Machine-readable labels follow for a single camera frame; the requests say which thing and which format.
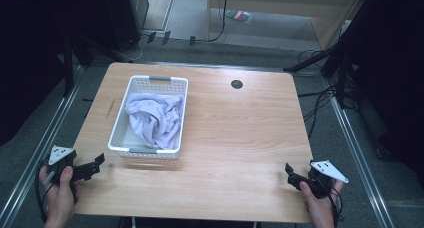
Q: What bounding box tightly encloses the aluminium floor rail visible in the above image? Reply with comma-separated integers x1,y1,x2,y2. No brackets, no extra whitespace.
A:
0,65,84,228
324,79,396,228

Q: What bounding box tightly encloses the black metal post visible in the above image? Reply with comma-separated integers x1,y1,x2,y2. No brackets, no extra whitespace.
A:
63,34,75,98

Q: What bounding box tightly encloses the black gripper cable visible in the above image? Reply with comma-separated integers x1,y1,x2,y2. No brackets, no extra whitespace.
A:
34,159,55,224
324,184,344,227

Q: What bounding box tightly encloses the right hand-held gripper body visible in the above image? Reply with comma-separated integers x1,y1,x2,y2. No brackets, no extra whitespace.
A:
307,159,350,200

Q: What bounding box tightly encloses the black hanging cable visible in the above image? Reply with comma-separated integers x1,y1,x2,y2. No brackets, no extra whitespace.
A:
199,0,230,43

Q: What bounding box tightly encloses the colourful flat packet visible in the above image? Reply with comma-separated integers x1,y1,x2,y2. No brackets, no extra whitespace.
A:
225,9,253,24

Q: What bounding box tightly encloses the bundle of black floor cables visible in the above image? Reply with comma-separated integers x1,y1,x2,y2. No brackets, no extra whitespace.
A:
297,49,344,140

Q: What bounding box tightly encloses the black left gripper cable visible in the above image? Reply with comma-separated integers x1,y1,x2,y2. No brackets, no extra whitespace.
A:
34,159,55,224

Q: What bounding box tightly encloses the black metal stand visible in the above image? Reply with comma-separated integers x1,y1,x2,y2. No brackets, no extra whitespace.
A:
283,0,384,110

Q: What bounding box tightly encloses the person's right hand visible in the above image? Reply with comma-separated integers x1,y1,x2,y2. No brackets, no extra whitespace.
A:
298,179,345,228

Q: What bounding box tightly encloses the dark cabinet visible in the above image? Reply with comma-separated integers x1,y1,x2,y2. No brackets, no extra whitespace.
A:
101,0,150,53

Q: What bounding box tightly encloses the white plastic basket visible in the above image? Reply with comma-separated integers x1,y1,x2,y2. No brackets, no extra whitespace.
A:
107,74,190,160

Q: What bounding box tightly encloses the lavender crumpled cloth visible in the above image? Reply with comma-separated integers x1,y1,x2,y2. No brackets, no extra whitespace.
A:
124,92,185,151

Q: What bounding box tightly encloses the light wooden shelf unit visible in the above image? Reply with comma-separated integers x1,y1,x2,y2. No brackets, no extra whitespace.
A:
205,0,372,51

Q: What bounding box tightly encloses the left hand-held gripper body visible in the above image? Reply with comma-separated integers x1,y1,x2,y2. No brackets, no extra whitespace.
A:
47,145,96,186

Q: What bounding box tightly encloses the white floor cable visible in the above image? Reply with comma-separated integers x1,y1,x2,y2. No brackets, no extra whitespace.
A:
116,34,148,63

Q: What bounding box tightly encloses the person's left hand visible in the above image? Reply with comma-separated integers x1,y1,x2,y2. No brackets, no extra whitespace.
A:
38,165,81,228

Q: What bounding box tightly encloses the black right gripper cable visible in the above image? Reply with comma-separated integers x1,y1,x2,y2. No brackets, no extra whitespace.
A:
324,184,344,227

